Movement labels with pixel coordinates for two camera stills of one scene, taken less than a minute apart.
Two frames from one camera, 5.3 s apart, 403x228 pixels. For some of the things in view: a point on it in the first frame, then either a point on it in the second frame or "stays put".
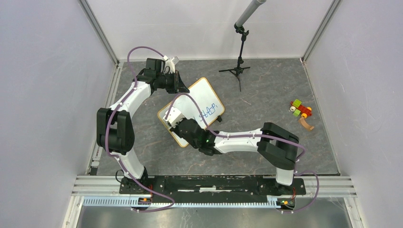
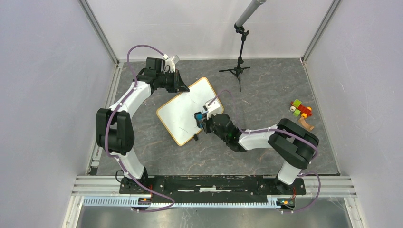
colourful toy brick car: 298,109 stays put
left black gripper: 178,86 stays put
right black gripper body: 176,130 -> 209,126
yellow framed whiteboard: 202,91 stays put
